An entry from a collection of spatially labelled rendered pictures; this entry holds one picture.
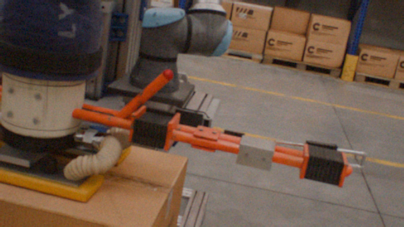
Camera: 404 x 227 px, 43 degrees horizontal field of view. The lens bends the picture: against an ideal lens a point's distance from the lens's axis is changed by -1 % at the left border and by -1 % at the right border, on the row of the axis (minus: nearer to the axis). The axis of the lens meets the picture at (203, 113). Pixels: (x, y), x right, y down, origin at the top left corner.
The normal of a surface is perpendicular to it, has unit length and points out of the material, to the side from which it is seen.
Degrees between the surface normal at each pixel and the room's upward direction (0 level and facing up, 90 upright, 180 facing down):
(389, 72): 91
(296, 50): 91
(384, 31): 90
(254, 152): 90
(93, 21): 76
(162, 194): 0
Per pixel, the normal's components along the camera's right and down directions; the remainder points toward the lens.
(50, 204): 0.17, -0.94
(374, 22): -0.13, 0.26
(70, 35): 0.61, 0.24
